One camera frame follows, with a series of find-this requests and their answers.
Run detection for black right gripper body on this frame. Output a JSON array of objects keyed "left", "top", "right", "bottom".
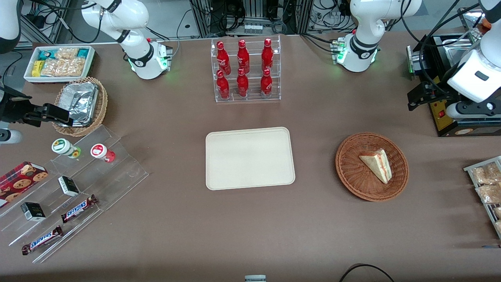
[{"left": 0, "top": 85, "right": 35, "bottom": 126}]

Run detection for triangular sandwich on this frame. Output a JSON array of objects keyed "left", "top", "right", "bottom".
[{"left": 359, "top": 148, "right": 392, "bottom": 184}]

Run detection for oval light wicker basket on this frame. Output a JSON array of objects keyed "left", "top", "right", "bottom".
[{"left": 52, "top": 77, "right": 108, "bottom": 137}]

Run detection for round brown wicker basket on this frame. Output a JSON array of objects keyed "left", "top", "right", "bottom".
[{"left": 335, "top": 132, "right": 409, "bottom": 202}]

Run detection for beige plastic tray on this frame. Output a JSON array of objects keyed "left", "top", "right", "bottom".
[{"left": 205, "top": 127, "right": 296, "bottom": 191}]

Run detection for aluminium foil container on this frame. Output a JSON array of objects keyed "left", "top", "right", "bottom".
[{"left": 59, "top": 81, "right": 99, "bottom": 127}]

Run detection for black food warmer appliance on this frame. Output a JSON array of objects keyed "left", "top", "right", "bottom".
[{"left": 406, "top": 33, "right": 501, "bottom": 137}]

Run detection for green lid dessert cup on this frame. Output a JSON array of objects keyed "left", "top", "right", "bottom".
[{"left": 51, "top": 138, "right": 82, "bottom": 159}]

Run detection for large clear bag of crackers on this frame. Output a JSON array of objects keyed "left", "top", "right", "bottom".
[{"left": 41, "top": 58, "right": 86, "bottom": 77}]

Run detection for red lid dessert cup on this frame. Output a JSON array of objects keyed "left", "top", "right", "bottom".
[{"left": 90, "top": 143, "right": 116, "bottom": 163}]

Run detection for white rectangular snack bin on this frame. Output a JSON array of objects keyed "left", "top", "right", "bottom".
[{"left": 23, "top": 45, "right": 96, "bottom": 83}]

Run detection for red plaid cookie box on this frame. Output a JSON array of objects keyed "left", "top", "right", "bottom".
[{"left": 0, "top": 161, "right": 49, "bottom": 209}]

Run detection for small black box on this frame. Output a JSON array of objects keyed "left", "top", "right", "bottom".
[
  {"left": 20, "top": 202, "right": 46, "bottom": 222},
  {"left": 58, "top": 176, "right": 80, "bottom": 197}
]

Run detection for clear acrylic step display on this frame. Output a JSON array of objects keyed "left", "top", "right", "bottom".
[{"left": 0, "top": 125, "right": 150, "bottom": 264}]

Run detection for snickers chocolate bar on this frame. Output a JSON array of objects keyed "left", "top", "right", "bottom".
[
  {"left": 22, "top": 226, "right": 63, "bottom": 256},
  {"left": 61, "top": 195, "right": 98, "bottom": 224}
]

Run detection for clear bag of pastry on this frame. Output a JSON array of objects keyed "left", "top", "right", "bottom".
[
  {"left": 472, "top": 163, "right": 501, "bottom": 184},
  {"left": 476, "top": 183, "right": 501, "bottom": 204}
]

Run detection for red cola bottle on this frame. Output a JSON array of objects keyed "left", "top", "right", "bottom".
[
  {"left": 216, "top": 41, "right": 231, "bottom": 75},
  {"left": 237, "top": 68, "right": 249, "bottom": 98},
  {"left": 237, "top": 39, "right": 250, "bottom": 74},
  {"left": 260, "top": 69, "right": 273, "bottom": 98},
  {"left": 261, "top": 38, "right": 274, "bottom": 72},
  {"left": 216, "top": 70, "right": 230, "bottom": 99}
]

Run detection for clear acrylic bottle rack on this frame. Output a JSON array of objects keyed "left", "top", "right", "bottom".
[{"left": 211, "top": 34, "right": 281, "bottom": 103}]

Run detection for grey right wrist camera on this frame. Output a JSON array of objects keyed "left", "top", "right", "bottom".
[{"left": 0, "top": 130, "right": 23, "bottom": 145}]

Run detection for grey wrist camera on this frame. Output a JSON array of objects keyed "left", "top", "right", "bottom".
[
  {"left": 0, "top": 130, "right": 23, "bottom": 145},
  {"left": 446, "top": 101, "right": 501, "bottom": 119}
]

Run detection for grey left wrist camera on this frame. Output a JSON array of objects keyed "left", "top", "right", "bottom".
[{"left": 446, "top": 101, "right": 501, "bottom": 119}]

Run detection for grey wire rack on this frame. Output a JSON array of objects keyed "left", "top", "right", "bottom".
[{"left": 463, "top": 156, "right": 501, "bottom": 239}]

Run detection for black cable loop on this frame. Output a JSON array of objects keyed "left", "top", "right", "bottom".
[{"left": 339, "top": 264, "right": 396, "bottom": 282}]

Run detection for aluminium frame cabinet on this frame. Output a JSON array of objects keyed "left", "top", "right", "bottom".
[{"left": 190, "top": 0, "right": 314, "bottom": 38}]

